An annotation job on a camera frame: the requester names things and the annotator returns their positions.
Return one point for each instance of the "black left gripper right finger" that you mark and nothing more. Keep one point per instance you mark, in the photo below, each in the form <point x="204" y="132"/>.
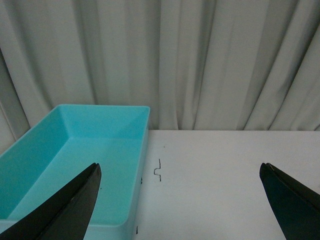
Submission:
<point x="295" y="206"/>

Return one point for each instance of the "turquoise plastic storage bin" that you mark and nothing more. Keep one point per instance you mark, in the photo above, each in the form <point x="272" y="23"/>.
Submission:
<point x="64" y="143"/>

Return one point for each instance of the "grey pleated curtain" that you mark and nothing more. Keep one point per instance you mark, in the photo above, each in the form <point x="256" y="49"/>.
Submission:
<point x="198" y="64"/>

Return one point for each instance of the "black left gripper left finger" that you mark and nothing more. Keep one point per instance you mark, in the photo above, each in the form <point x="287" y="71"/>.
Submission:
<point x="63" y="216"/>

